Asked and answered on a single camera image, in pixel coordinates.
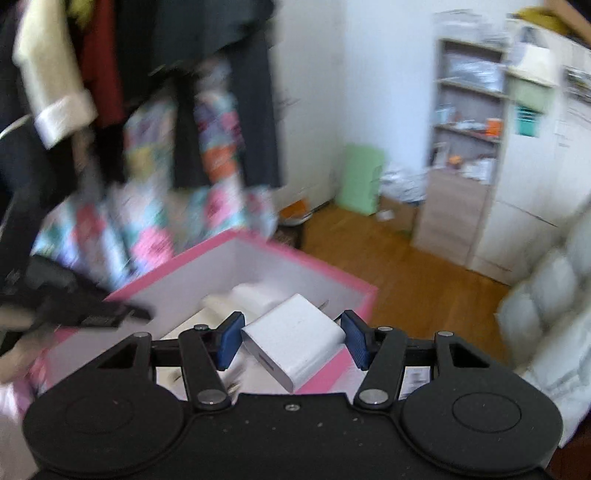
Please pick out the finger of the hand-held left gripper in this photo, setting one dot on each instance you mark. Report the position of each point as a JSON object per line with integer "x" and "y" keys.
{"x": 120, "y": 314}

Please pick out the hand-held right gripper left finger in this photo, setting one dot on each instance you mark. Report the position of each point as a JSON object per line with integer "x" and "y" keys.
{"x": 229, "y": 339}

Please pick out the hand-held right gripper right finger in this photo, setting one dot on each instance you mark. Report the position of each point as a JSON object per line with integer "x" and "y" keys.
{"x": 355, "y": 339}

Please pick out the white charger with grey print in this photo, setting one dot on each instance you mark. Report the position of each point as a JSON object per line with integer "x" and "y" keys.
{"x": 251, "y": 297}

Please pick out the plain white charger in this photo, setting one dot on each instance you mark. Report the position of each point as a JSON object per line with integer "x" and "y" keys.
{"x": 295, "y": 341}

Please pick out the pink cardboard box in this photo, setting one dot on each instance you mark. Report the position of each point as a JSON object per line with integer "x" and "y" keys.
{"x": 286, "y": 270}

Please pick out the floral quilt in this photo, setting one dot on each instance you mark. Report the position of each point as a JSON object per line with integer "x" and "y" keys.
{"x": 152, "y": 230}

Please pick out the brown cardboard box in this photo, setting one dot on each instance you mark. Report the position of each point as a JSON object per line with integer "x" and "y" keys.
{"x": 399, "y": 214}

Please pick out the wooden shelf unit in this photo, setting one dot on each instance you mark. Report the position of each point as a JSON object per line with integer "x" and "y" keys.
{"x": 450, "y": 217}

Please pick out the green folding table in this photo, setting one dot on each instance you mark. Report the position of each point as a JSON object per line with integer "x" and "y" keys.
{"x": 360, "y": 180}

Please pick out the grey puffer jacket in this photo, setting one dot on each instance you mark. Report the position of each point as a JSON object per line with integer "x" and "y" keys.
{"x": 554, "y": 332}

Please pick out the cream garment with white cuff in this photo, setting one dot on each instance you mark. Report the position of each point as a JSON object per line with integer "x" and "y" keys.
{"x": 51, "y": 78}

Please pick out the light wooden wardrobe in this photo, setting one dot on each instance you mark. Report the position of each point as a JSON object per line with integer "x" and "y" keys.
{"x": 540, "y": 194}

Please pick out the red hanging garment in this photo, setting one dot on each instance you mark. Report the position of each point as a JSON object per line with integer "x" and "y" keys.
{"x": 104, "y": 60}

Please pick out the dark grey hanging garment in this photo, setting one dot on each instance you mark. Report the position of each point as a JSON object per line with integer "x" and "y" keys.
{"x": 258, "y": 92}

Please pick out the orange jar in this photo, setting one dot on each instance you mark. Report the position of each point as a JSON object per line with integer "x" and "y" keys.
{"x": 494, "y": 126}

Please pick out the teal hanging organizer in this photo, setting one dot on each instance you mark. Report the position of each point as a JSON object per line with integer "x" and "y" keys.
{"x": 527, "y": 121}

